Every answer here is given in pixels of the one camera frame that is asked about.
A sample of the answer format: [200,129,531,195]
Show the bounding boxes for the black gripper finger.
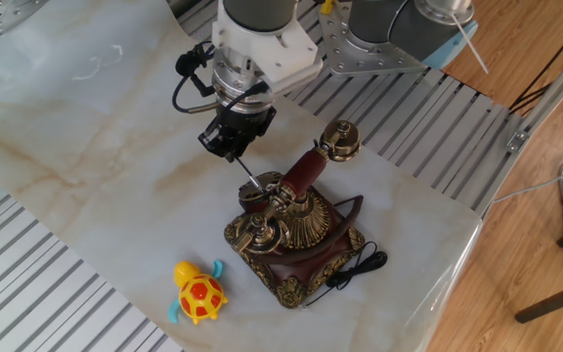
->
[227,132,256,162]
[197,119,232,157]

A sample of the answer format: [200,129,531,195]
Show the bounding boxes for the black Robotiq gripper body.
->
[215,107,277,142]

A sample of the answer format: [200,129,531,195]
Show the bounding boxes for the black silver ballpoint pen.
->
[235,155,267,193]

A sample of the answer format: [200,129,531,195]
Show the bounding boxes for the brass red phone handset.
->
[232,119,363,255]

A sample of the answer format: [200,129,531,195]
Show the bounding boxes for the antique brass red phone base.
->
[223,170,367,310]

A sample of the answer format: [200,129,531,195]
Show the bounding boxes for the glossy marble pattern mat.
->
[0,0,483,352]

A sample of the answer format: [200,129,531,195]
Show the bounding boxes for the yellow orange toy turtle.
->
[167,259,230,326]

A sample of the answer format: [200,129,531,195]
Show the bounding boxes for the white zip tie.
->
[450,12,491,75]

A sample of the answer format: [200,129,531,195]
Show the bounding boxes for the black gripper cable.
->
[171,41,271,116]

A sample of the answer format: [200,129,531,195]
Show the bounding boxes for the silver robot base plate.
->
[318,0,447,78]

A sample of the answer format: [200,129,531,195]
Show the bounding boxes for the brown handset cord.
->
[256,195,365,265]

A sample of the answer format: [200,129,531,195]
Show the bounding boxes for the thin black phone line cable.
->
[303,241,389,308]

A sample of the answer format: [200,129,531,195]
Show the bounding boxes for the metal corner bracket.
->
[505,129,530,154]

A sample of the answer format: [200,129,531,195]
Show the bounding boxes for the thin grey cable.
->
[491,163,563,204]

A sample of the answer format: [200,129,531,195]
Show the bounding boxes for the black floor cables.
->
[508,9,563,116]

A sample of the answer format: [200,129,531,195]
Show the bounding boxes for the aluminium frame beam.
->
[476,33,563,216]

